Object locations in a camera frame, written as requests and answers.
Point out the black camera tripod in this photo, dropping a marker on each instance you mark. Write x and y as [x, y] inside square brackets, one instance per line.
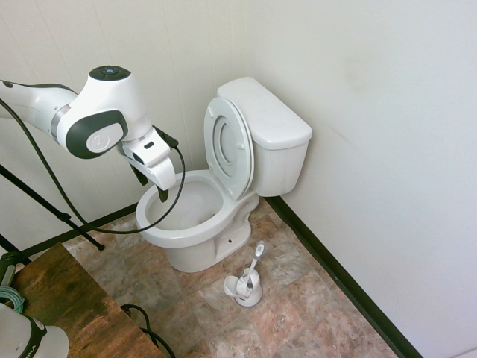
[64, 217]

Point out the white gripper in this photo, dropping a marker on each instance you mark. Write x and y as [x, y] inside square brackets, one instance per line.
[158, 164]

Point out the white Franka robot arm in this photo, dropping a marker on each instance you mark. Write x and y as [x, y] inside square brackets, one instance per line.
[108, 100]

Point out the white brush holder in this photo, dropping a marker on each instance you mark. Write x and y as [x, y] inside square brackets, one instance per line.
[249, 298]

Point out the green black pole clamp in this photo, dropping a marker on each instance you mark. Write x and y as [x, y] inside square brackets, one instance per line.
[9, 268]

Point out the white toilet bowl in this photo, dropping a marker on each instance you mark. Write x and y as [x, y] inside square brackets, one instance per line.
[194, 242]

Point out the brown wooden table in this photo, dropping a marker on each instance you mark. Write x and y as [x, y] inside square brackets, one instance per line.
[74, 298]

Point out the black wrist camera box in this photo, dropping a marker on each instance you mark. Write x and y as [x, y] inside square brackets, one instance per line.
[165, 137]

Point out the white toilet brush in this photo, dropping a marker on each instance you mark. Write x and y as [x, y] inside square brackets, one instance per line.
[254, 263]

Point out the white tank lid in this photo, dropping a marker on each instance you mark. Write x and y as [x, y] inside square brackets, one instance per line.
[268, 112]

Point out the white toilet tank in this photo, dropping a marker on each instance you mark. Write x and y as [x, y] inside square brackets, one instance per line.
[279, 168]

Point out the black baseboard strip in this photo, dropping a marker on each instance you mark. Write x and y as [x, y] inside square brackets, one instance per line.
[335, 268]
[112, 216]

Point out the white toilet seat with lid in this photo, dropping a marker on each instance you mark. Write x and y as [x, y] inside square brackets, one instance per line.
[227, 141]

